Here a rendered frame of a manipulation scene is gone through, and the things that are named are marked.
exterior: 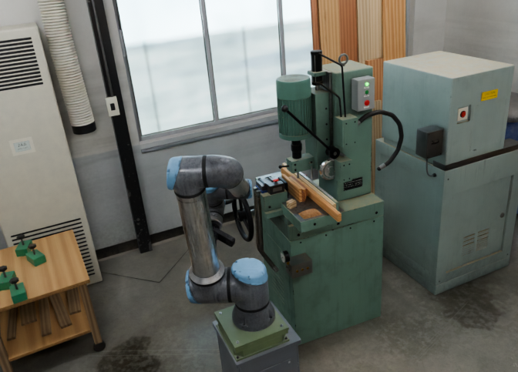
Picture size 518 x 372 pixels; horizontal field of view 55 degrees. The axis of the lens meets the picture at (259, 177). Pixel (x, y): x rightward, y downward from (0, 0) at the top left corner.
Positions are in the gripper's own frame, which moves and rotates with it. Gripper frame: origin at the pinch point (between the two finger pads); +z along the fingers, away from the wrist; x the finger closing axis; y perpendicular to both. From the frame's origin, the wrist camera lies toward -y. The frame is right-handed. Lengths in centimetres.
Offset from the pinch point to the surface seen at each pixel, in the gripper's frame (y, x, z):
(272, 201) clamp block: -26, -6, -46
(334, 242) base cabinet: -62, -30, -42
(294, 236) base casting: -39, -20, -36
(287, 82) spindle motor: -27, 46, -76
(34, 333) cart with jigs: 103, -97, -9
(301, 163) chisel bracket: -40, 3, -67
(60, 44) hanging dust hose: 111, 18, -139
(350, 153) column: -65, 9, -73
